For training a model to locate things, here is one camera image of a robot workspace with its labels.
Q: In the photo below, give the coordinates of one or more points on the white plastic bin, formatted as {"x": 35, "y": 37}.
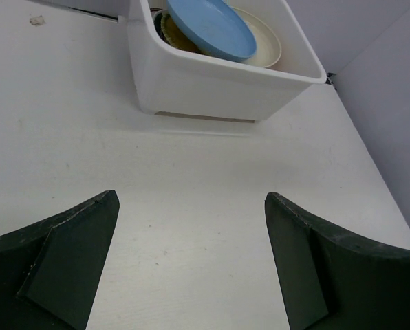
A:
{"x": 173, "y": 81}

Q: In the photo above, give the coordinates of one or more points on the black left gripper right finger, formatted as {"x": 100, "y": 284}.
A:
{"x": 333, "y": 278}

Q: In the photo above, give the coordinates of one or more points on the blue plastic plate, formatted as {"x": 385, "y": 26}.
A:
{"x": 215, "y": 28}

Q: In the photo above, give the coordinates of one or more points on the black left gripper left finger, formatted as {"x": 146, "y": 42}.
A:
{"x": 50, "y": 270}

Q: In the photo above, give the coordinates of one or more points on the round bamboo tray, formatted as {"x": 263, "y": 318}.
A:
{"x": 171, "y": 34}

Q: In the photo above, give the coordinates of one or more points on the cream oval plate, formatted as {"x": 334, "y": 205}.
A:
{"x": 269, "y": 48}

